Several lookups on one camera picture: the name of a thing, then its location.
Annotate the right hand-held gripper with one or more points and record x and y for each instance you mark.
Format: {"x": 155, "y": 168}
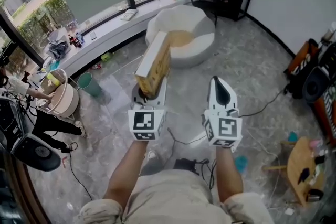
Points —
{"x": 224, "y": 127}

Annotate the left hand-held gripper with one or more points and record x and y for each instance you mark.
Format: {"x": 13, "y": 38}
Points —
{"x": 147, "y": 123}

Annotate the yellow and white book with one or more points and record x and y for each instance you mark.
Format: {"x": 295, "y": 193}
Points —
{"x": 155, "y": 65}

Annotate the white round padded seat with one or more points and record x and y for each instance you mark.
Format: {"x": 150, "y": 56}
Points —
{"x": 183, "y": 31}

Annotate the person's left forearm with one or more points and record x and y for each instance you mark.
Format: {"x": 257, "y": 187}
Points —
{"x": 126, "y": 173}

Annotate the person's right forearm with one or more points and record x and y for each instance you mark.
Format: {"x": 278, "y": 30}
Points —
{"x": 229, "y": 175}

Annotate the green plastic bottle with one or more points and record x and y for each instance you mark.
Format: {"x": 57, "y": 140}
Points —
{"x": 107, "y": 56}

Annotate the green waste bin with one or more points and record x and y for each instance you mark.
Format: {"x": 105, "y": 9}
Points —
{"x": 90, "y": 85}

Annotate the red snack packet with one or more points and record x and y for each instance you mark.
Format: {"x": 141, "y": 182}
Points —
{"x": 96, "y": 66}

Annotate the person's grey shoe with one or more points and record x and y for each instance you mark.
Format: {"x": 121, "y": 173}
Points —
{"x": 152, "y": 156}

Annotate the white window ledge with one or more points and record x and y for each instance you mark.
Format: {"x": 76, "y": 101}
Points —
{"x": 110, "y": 36}

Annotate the teal cup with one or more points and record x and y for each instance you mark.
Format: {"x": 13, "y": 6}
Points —
{"x": 292, "y": 137}
{"x": 241, "y": 164}

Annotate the black power adapter box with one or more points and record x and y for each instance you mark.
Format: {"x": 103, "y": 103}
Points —
{"x": 186, "y": 165}

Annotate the white phone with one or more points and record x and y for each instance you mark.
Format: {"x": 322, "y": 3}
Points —
{"x": 93, "y": 36}

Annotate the white flat box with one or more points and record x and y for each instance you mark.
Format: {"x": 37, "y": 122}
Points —
{"x": 129, "y": 14}

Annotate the pink round basket with hoop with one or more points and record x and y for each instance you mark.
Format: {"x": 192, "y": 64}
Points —
{"x": 64, "y": 101}

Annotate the orange and black case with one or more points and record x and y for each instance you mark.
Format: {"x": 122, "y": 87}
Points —
{"x": 299, "y": 60}

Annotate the cluster of dark drink bottles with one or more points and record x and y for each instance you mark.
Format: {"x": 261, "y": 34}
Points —
{"x": 76, "y": 40}

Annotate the black loudspeaker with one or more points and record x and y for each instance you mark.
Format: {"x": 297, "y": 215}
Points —
{"x": 315, "y": 84}

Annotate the grey patterned bag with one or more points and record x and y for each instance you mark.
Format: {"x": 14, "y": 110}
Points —
{"x": 58, "y": 49}

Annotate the person's beige clothing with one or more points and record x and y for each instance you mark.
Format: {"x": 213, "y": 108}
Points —
{"x": 168, "y": 199}

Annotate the round wooden side table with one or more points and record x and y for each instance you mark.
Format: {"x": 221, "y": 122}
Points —
{"x": 302, "y": 168}

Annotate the black and grey machine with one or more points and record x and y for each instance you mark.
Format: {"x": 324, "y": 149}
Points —
{"x": 26, "y": 139}

